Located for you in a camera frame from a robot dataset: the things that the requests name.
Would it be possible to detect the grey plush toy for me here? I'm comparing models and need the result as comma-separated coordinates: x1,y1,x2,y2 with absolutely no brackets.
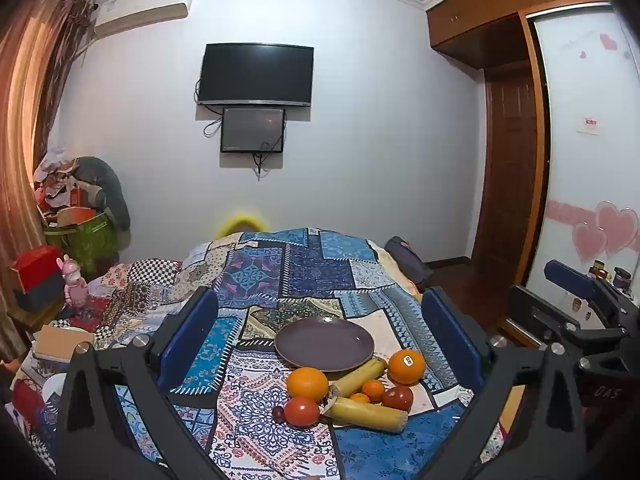
75,156,132,232

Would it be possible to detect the pile of paper clutter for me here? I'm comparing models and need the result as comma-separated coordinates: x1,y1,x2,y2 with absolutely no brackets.
34,149,101,228

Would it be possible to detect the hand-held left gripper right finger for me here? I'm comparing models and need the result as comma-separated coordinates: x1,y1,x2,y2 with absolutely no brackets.
421,287,590,480

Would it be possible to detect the yellow round object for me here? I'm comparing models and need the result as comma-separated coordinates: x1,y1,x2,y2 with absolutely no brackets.
216,206,272,239

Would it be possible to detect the plain large orange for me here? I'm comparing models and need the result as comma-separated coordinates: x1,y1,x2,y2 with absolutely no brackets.
286,367,330,403

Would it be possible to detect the blue patchwork printed blanket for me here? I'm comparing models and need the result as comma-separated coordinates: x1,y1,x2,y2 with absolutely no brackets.
95,227,506,480

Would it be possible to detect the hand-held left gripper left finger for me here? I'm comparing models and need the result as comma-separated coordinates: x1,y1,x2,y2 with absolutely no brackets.
52,287,221,480

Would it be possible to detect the brown wooden door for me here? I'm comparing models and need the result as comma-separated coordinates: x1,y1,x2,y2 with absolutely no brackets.
472,67,545,263

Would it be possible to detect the pink toy figure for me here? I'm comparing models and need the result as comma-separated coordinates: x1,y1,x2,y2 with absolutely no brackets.
56,255,91,319

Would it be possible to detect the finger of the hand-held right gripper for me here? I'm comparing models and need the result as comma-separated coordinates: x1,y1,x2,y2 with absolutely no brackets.
506,285,627,352
544,260,611,311

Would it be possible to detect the red box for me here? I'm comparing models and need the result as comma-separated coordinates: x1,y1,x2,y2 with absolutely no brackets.
11,246,66,292

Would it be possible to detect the black wall television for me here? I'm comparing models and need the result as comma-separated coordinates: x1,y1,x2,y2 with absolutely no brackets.
196,43,315,108

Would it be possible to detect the white heart-print sliding door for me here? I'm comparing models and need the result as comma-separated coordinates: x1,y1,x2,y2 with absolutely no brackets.
529,4,640,311

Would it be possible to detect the wooden wardrobe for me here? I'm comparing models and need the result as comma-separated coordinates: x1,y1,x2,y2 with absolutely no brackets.
426,0,640,266

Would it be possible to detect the red tomato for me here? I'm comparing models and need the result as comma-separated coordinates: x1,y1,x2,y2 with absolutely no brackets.
382,385,415,411
283,396,321,427

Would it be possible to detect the tan cardboard box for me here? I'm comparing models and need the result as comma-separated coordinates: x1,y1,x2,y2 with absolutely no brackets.
31,324,97,364

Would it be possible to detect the large orange with sticker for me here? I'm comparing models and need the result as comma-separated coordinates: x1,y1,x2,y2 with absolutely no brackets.
388,349,426,386

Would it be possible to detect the purple round plate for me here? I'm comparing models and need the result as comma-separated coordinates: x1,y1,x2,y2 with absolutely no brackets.
274,317,375,373

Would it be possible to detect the black monitor cable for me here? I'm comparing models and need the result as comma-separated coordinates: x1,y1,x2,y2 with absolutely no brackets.
251,141,275,182

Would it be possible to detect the green cardboard box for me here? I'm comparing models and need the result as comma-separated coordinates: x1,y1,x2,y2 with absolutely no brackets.
46,211,122,281

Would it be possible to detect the white air conditioner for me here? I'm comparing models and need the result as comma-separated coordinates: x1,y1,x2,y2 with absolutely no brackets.
94,0,196,39

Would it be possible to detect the small black wall monitor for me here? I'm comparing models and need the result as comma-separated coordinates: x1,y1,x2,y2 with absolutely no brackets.
220,106,287,155

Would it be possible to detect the orange striped curtain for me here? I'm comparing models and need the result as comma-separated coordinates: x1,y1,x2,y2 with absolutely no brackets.
0,0,97,361

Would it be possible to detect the dark blue box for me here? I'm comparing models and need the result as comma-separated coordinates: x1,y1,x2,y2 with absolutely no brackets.
14,274,69,312

